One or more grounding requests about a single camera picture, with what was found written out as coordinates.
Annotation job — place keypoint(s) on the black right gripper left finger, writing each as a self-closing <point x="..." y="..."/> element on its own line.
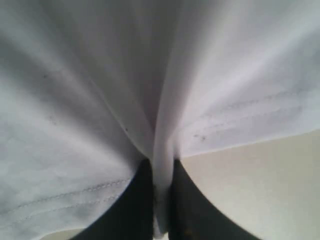
<point x="131" y="216"/>

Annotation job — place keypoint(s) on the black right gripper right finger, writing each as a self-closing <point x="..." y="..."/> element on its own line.
<point x="193" y="217"/>

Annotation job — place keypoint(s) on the white t-shirt red lettering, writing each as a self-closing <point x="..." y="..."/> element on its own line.
<point x="91" y="88"/>

